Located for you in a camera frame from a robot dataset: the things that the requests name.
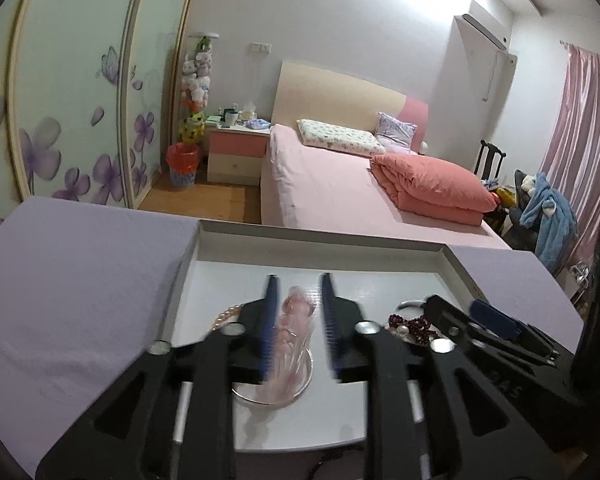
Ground folded pink quilt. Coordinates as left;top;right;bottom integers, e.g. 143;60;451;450
370;154;498;228

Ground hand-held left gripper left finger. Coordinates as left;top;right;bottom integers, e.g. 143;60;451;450
35;274;281;480

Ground plush toy tower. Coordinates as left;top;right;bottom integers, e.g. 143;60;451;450
179;33;220;146

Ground red waste bin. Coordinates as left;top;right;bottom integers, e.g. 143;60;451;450
166;142;201;191

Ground bed with pink sheet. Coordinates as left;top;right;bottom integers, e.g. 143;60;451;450
260;124;511;251

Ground grey cardboard tray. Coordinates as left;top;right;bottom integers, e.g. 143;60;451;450
167;219;486;453

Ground white air conditioner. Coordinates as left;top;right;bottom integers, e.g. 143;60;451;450
455;0;510;52

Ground beige and pink headboard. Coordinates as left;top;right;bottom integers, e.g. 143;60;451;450
271;60;429;153

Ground dark red garnet bracelet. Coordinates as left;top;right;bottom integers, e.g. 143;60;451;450
387;312;438;348

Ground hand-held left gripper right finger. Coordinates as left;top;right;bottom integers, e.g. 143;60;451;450
320;272;563;480

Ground dark wooden chair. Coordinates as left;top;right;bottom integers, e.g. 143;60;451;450
475;140;508;233

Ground blue fleece robe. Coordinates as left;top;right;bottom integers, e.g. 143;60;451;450
519;172;578;271

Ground white printed pillow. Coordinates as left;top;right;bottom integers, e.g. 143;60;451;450
296;119;388;158

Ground white pearl bracelet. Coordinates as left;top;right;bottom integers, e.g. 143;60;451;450
211;304;246;333

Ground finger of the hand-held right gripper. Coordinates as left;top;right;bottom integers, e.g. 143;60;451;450
424;295;551;367
469;299;563;361

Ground pink curtain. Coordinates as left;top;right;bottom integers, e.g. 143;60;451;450
537;44;600;281

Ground purple floral pillow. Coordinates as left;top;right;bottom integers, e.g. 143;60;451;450
375;112;421;153

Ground flower print sliding wardrobe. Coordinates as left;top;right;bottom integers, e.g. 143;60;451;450
0;0;203;251

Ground colourful toys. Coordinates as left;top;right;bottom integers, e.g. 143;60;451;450
485;180;518;208

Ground pink and beige nightstand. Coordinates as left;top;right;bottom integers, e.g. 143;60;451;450
207;125;272;186

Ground pink bead bracelet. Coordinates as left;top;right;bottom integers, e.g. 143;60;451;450
230;285;315;406

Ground curtain rod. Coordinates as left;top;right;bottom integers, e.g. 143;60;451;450
560;39;600;68

